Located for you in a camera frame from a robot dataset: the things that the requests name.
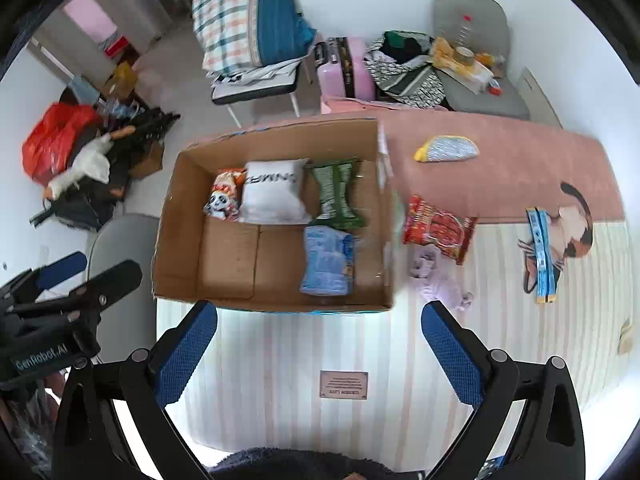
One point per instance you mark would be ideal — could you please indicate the brown tape roll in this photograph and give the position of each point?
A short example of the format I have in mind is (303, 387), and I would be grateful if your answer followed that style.
(464, 56)

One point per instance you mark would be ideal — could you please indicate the pale purple cloth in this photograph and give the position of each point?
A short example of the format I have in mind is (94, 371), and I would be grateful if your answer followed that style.
(435, 280)

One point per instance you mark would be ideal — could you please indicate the dark fleece clothing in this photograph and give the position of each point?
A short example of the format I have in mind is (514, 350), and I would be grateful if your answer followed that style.
(300, 467)

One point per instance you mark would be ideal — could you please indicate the panda print snack packet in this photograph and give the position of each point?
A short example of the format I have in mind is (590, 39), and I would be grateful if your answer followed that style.
(222, 197)

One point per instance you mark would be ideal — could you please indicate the grey padded chair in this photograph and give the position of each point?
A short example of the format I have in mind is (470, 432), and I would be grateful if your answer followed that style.
(475, 15)

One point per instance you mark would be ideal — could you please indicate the grey round stool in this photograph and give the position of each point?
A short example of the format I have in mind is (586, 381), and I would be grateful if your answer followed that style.
(125, 245)

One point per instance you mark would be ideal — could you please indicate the dark green snack packet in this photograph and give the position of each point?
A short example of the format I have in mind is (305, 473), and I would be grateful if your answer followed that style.
(337, 195)

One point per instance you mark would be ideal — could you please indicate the pile of dark bags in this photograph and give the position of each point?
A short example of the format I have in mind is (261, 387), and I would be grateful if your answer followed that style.
(135, 140)

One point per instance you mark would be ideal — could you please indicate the red snack packet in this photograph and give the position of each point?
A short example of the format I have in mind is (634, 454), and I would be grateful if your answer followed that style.
(437, 227)

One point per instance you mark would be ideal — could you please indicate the yellow grey pouch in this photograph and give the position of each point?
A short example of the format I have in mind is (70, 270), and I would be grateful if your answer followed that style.
(447, 147)

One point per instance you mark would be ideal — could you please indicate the white board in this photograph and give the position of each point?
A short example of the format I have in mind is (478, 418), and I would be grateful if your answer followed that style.
(540, 97)

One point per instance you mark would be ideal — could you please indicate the white pillow packet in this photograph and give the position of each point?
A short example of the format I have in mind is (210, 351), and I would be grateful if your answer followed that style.
(272, 192)

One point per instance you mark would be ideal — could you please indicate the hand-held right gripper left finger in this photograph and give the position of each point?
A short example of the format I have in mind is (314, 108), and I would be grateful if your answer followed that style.
(185, 355)

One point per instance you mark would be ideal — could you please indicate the patterned tote bag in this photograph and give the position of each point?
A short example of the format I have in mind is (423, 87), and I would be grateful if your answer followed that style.
(407, 77)

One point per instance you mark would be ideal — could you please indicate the plaid folded quilt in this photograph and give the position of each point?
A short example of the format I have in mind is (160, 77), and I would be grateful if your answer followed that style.
(240, 20)

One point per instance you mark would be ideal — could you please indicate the white metal frame chair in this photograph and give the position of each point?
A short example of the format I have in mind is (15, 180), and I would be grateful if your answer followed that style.
(255, 87)

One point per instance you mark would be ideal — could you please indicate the white goose plush toy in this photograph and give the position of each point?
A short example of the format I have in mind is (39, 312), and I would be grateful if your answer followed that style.
(90, 162)

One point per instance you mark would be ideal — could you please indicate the pink suitcase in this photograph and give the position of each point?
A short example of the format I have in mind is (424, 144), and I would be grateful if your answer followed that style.
(352, 70)

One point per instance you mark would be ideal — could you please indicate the long blue strip packet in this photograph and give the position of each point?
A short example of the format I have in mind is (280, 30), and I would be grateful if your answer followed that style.
(542, 255)

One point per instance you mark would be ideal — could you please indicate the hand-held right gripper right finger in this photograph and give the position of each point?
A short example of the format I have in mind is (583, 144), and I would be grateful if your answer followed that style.
(450, 355)

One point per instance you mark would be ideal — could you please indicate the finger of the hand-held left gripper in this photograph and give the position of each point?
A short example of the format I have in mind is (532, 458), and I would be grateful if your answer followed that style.
(107, 282)
(62, 266)

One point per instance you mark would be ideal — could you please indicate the light blue packet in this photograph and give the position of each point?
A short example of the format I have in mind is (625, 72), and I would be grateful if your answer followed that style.
(325, 260)

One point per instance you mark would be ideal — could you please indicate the yellow packet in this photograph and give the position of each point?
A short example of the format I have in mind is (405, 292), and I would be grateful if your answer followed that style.
(445, 57)

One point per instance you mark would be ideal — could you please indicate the brown cardboard box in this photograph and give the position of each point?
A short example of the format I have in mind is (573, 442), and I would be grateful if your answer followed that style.
(230, 260)

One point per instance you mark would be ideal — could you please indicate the yellow paper bag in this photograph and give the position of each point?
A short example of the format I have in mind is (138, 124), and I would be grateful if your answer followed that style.
(122, 80)

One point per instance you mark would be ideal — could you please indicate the red plastic bag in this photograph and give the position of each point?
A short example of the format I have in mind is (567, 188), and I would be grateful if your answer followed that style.
(52, 140)

